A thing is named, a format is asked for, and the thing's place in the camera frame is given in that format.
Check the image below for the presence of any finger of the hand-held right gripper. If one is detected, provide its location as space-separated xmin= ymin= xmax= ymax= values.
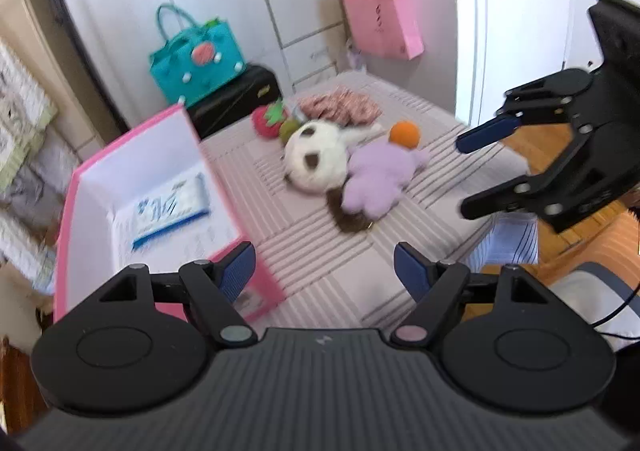
xmin=456 ymin=68 xmax=594 ymax=155
xmin=460 ymin=130 xmax=597 ymax=222

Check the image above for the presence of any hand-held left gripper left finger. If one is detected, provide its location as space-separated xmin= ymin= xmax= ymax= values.
xmin=97 ymin=241 xmax=258 ymax=349

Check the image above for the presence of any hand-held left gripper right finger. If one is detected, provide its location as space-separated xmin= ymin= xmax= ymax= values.
xmin=392 ymin=241 xmax=557 ymax=347

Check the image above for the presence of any orange ball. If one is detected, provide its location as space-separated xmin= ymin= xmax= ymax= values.
xmin=389 ymin=121 xmax=421 ymax=150

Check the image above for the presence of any purple plush toy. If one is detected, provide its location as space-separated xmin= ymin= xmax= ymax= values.
xmin=341 ymin=138 xmax=431 ymax=220

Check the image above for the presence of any white panda plush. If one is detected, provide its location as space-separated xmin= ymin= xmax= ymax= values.
xmin=281 ymin=120 xmax=386 ymax=194

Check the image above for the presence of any pink floral cloth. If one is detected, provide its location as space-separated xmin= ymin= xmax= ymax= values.
xmin=297 ymin=86 xmax=383 ymax=126

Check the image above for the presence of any green ball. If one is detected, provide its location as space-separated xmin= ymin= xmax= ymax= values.
xmin=278 ymin=118 xmax=303 ymax=144

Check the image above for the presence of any red strawberry plush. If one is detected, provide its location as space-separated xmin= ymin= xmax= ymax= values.
xmin=251 ymin=98 xmax=291 ymax=139

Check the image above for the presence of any pink storage box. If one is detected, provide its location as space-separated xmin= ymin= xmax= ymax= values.
xmin=52 ymin=103 xmax=287 ymax=324

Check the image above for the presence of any blue striped cloth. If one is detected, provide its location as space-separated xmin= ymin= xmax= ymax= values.
xmin=462 ymin=218 xmax=540 ymax=277

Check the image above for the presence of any striped bed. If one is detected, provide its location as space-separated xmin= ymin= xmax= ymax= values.
xmin=197 ymin=70 xmax=531 ymax=332

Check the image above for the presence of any brown furry plush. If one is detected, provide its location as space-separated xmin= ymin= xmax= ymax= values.
xmin=326 ymin=188 xmax=381 ymax=234

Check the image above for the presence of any white blue printed booklet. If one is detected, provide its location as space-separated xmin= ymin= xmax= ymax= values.
xmin=131 ymin=172 xmax=210 ymax=253

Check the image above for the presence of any white door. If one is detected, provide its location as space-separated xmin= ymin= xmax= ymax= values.
xmin=450 ymin=0 xmax=601 ymax=126

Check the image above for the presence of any white grey cushion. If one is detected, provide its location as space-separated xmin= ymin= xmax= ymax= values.
xmin=545 ymin=261 xmax=640 ymax=352

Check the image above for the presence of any clear plastic bag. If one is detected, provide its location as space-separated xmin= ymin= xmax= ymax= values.
xmin=346 ymin=41 xmax=369 ymax=70

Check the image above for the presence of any pink paper shopping bag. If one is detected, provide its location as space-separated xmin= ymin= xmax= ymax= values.
xmin=341 ymin=0 xmax=425 ymax=60

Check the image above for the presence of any black suitcase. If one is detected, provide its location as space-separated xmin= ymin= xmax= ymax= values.
xmin=185 ymin=63 xmax=282 ymax=140

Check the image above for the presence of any teal felt tote bag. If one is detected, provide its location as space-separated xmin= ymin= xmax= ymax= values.
xmin=148 ymin=3 xmax=247 ymax=106

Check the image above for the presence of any grey hanging garment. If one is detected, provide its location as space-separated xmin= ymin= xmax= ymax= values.
xmin=0 ymin=151 xmax=76 ymax=297

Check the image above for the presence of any white green knit blanket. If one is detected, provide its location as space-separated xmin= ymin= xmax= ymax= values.
xmin=0 ymin=38 xmax=58 ymax=192

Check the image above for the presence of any black cable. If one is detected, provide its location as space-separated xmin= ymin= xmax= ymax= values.
xmin=592 ymin=281 xmax=640 ymax=338

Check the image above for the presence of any black vertical frame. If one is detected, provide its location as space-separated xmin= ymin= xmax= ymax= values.
xmin=35 ymin=0 xmax=132 ymax=132

